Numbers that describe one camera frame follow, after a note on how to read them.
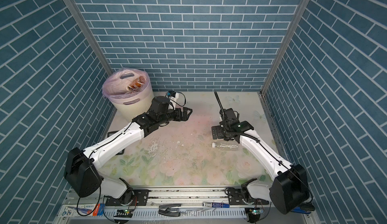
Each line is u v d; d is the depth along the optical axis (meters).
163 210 0.69
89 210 0.70
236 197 0.73
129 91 0.96
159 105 0.58
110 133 0.94
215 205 0.71
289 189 0.39
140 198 0.74
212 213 0.71
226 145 0.91
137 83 0.92
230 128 0.60
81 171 0.41
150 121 0.59
